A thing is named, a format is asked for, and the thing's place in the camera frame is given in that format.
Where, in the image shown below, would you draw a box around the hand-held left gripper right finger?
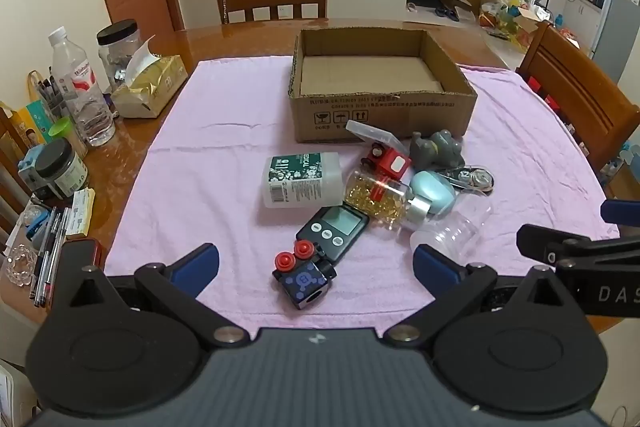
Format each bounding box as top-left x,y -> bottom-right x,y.
382,244 -> 593,350

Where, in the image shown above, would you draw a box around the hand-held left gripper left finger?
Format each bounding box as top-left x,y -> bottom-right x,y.
47,241 -> 248,350

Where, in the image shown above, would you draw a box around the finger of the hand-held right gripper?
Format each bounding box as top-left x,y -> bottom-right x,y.
601,200 -> 640,226
516,223 -> 640,266

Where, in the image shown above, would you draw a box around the clear plastic jar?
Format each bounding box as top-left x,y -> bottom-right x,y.
410,197 -> 493,269

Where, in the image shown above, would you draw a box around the teal earbud case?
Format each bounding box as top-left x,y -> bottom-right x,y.
407,170 -> 457,218

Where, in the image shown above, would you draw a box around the clear correction tape dispenser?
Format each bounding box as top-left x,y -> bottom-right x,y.
442,164 -> 496,194

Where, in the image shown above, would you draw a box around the blue cube toy red buttons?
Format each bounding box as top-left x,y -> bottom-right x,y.
272,239 -> 337,310

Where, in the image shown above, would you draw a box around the white plastic bottle green label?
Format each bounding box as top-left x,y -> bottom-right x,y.
262,153 -> 342,209

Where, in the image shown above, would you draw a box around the cardboard box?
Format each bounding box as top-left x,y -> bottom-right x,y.
515,7 -> 552,38
287,27 -> 478,144

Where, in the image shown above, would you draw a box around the clear bottle of gold capsules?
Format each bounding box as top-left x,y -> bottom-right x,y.
344,169 -> 432,233

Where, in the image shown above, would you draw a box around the pink towel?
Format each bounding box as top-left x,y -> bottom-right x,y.
105,59 -> 621,338

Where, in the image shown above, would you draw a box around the black digital meter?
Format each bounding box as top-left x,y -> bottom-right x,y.
296,207 -> 371,264

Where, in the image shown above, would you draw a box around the red toy car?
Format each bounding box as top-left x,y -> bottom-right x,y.
361,143 -> 412,182

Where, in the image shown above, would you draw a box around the grey elephant toy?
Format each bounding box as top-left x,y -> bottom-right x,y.
410,130 -> 466,171

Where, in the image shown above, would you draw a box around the white medicine box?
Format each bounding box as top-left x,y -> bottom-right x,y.
65,188 -> 96,238

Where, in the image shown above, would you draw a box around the clear plastic lid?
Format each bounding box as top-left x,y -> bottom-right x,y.
346,120 -> 402,152

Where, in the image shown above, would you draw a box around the bundle of pens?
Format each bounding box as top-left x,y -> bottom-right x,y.
30,206 -> 72,308

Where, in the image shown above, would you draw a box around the labelled jar black lid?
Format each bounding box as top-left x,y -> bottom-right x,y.
32,138 -> 91,200

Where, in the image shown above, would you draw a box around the grey refrigerator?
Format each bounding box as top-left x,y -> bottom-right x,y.
590,0 -> 640,82

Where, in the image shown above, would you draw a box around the glass ashtray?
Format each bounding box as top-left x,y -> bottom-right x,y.
0,244 -> 38,290

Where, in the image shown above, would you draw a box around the gold tissue box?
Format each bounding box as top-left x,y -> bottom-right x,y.
111,36 -> 188,118

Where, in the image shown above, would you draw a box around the clear water bottle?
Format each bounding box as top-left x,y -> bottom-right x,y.
48,27 -> 116,148

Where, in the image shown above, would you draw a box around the cardboard box on floor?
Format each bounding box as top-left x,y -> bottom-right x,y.
515,7 -> 552,38

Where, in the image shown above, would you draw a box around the printed paper bag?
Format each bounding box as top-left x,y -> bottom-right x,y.
0,102 -> 56,158

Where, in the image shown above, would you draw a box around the glass jar black lid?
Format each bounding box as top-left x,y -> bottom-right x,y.
96,20 -> 143,88

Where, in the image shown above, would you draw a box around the clear bag of pens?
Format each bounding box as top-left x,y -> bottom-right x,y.
27,69 -> 67,118

